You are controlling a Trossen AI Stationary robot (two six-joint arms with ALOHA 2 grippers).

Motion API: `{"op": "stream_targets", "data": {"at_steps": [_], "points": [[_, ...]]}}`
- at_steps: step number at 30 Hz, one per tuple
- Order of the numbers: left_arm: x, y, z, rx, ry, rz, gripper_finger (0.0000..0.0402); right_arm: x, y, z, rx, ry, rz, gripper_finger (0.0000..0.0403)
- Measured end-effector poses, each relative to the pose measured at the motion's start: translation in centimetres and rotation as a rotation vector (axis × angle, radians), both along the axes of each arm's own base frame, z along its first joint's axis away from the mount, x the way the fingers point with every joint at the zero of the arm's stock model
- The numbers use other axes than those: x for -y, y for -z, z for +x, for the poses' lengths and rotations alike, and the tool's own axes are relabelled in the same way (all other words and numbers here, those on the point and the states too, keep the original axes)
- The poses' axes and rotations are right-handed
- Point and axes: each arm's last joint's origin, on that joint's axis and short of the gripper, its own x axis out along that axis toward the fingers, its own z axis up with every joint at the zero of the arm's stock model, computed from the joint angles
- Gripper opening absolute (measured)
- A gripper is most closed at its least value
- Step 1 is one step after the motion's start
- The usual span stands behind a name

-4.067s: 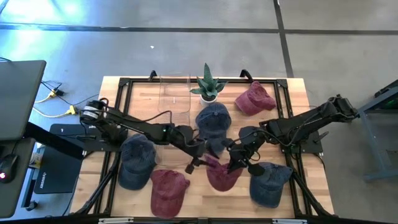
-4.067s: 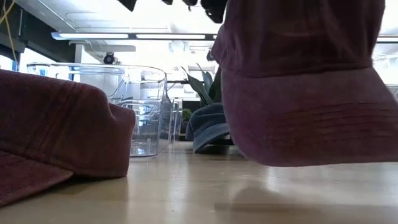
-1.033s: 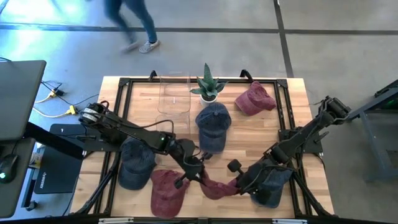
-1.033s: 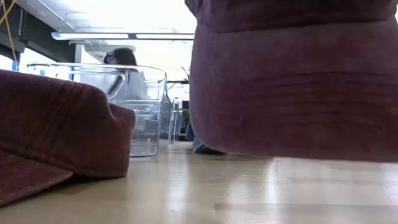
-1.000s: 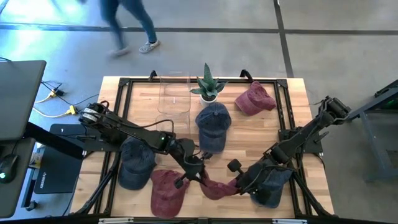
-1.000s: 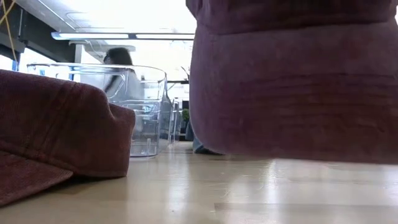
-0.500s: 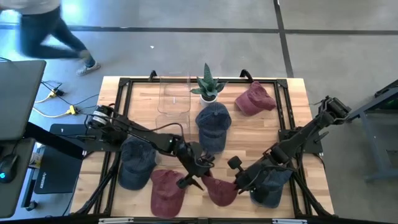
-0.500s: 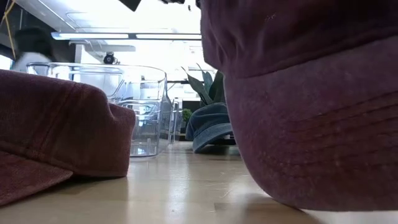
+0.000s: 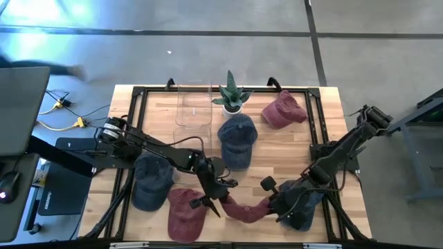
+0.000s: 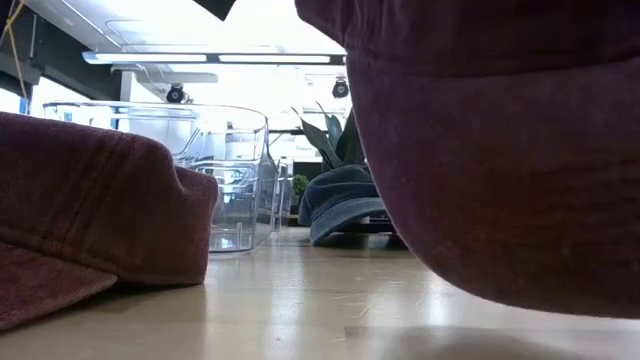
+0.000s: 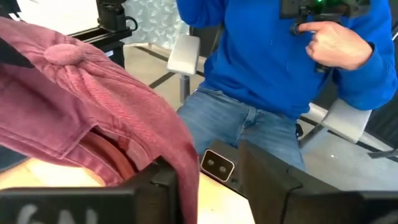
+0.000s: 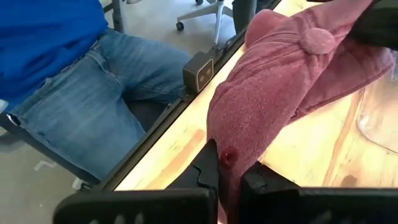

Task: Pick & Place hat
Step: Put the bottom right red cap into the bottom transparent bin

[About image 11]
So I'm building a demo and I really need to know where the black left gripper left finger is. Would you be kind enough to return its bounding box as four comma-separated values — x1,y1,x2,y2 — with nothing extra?
0,157,184,224

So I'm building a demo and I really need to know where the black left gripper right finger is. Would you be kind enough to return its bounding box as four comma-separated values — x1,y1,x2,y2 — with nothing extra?
238,139,398,224

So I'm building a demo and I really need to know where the maroon cotton baseball cap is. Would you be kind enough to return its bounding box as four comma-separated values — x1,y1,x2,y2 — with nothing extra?
0,17,200,224

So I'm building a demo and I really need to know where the person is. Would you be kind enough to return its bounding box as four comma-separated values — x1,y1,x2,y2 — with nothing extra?
175,0,398,171

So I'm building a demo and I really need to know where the person's hand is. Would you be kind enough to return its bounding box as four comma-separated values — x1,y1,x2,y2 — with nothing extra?
297,21,374,72

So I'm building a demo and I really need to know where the leaf-patterned privacy panel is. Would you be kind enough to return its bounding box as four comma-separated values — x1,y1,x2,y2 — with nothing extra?
122,0,191,50

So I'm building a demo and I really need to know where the small silver-rimmed camera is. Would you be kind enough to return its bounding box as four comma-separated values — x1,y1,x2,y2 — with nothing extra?
198,139,247,197

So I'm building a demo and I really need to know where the black aluminium table frame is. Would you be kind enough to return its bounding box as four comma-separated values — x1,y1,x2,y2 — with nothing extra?
68,26,134,69

